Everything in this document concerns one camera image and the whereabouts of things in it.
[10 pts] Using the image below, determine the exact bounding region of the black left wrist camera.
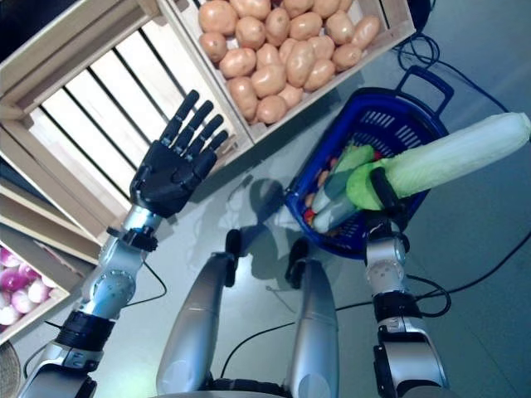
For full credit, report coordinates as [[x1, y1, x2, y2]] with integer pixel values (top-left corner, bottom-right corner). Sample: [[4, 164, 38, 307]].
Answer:
[[106, 226, 159, 253]]

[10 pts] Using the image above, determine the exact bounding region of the black robot foot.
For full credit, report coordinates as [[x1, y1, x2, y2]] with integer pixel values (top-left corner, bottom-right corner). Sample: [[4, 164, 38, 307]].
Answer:
[[285, 240, 310, 289], [224, 230, 241, 287]]

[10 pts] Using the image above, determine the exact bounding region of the blue plastic shopping basket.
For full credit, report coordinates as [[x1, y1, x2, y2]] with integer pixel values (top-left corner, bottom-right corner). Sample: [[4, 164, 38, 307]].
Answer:
[[285, 66, 453, 261]]

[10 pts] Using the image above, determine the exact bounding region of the wooden potato crate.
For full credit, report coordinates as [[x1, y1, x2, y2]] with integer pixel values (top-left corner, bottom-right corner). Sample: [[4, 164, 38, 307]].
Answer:
[[159, 0, 417, 145]]

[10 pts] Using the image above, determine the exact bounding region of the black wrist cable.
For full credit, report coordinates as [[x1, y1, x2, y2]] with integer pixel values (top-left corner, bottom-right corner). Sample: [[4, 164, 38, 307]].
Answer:
[[132, 256, 169, 308], [406, 273, 452, 318]]

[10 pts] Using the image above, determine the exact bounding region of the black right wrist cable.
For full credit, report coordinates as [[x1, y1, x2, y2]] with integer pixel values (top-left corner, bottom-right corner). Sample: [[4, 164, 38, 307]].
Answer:
[[406, 273, 452, 318]]

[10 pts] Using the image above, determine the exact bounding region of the white pink onion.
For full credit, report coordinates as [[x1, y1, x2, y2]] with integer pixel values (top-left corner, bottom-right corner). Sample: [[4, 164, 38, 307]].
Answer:
[[10, 289, 39, 315]]

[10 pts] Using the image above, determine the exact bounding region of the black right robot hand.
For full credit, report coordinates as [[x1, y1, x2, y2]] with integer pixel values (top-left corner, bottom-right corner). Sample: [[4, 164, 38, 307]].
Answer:
[[363, 168, 412, 245]]

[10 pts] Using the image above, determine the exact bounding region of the round wicker basket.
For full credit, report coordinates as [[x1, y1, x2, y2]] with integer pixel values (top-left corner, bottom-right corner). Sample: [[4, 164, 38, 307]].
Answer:
[[0, 342, 21, 398]]

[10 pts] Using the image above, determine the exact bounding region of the black left robot foot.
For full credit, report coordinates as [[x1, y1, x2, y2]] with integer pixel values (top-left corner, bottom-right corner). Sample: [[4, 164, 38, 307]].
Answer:
[[224, 230, 241, 287]]

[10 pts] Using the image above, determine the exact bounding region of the black right robot foot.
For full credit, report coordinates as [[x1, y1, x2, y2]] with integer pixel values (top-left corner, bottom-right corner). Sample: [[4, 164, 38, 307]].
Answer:
[[285, 240, 310, 289]]

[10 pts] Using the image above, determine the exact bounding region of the grey robot torso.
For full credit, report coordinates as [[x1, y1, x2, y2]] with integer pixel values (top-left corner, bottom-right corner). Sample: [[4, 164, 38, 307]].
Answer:
[[165, 375, 291, 398]]

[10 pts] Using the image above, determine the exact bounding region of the wooden onion crate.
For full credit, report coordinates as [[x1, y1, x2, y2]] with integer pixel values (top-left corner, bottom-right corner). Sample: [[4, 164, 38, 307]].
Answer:
[[0, 223, 100, 345]]

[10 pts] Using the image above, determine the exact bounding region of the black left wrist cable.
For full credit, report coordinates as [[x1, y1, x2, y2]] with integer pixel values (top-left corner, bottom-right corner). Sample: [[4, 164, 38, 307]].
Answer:
[[132, 256, 169, 308]]

